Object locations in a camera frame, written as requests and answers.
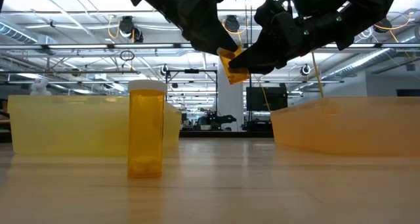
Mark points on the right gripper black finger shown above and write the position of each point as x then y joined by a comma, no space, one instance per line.
259,59

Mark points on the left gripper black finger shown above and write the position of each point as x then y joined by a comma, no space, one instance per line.
210,33

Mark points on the small orange pill bottle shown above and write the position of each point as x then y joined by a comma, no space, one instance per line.
236,77
146,128

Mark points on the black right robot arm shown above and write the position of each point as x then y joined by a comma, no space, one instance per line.
361,7

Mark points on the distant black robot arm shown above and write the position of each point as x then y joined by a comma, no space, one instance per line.
213,120

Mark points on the orange translucent plastic bin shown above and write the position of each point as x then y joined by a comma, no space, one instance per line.
344,128

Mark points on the yellow translucent plastic bin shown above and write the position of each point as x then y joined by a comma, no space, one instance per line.
65,125

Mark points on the black monitor screen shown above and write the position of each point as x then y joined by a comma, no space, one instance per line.
265,99
408,92

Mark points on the white building pillar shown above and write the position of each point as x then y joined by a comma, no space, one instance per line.
229,102

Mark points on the long ceiling light strip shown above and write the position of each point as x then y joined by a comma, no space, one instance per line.
98,46

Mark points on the white figure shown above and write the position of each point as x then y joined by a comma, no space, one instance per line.
40,86

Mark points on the distant black station frame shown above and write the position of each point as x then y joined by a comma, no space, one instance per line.
192,71

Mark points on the silver ventilation duct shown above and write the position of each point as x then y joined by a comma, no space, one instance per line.
16,33
377,58

